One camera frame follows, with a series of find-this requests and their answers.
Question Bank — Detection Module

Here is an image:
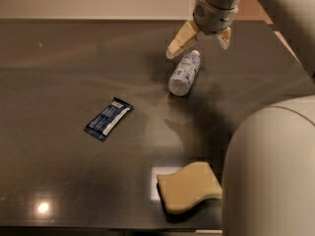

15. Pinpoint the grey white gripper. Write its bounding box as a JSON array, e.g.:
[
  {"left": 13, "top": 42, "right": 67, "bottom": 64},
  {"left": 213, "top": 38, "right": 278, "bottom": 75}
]
[{"left": 166, "top": 0, "right": 238, "bottom": 59}]

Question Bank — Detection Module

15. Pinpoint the clear plastic water bottle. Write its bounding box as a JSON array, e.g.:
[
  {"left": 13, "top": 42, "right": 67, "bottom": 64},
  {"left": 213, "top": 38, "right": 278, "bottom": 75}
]
[{"left": 168, "top": 50, "right": 201, "bottom": 96}]

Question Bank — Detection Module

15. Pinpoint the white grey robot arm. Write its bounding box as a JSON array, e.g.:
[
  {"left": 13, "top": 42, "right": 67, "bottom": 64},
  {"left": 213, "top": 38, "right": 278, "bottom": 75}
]
[{"left": 166, "top": 0, "right": 315, "bottom": 236}]

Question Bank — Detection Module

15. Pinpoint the blue snack wrapper packet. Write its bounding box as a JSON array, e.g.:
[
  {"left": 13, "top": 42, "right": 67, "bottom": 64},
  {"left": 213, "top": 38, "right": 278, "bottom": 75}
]
[{"left": 84, "top": 97, "right": 134, "bottom": 142}]

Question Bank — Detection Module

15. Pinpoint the yellow curved sponge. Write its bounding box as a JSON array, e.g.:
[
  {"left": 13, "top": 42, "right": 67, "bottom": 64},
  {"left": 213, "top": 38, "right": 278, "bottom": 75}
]
[{"left": 157, "top": 161, "right": 222, "bottom": 214}]

